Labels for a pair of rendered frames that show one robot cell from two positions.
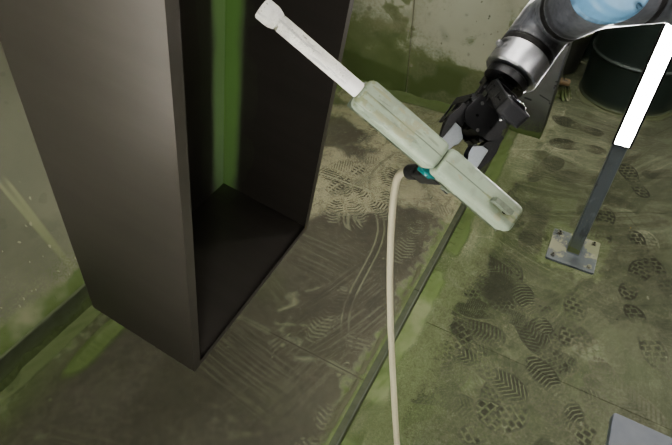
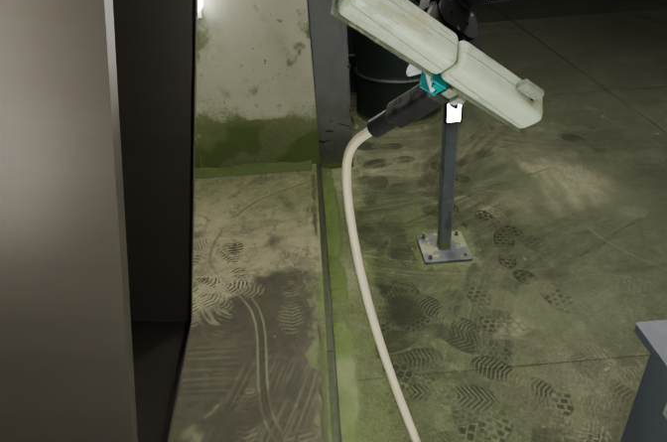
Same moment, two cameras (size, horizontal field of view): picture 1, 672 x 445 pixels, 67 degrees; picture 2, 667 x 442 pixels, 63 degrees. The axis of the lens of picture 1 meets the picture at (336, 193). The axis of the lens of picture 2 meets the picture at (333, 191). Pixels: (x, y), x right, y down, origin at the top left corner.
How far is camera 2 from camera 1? 42 cm
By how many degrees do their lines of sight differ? 27
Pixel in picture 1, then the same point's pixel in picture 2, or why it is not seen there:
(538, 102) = (339, 131)
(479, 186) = (501, 74)
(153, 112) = (63, 75)
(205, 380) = not seen: outside the picture
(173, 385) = not seen: outside the picture
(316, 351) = not seen: outside the picture
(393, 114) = (397, 4)
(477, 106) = (448, 3)
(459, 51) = (246, 105)
